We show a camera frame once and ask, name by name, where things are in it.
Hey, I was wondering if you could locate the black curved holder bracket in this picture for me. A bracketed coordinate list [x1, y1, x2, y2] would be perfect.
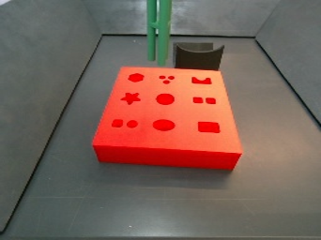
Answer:
[173, 42, 225, 70]

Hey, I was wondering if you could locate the red shape sorter block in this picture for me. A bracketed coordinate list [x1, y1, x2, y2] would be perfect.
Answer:
[92, 67, 242, 170]

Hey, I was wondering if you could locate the green three prong peg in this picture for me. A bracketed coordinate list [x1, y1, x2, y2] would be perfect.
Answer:
[147, 0, 171, 66]

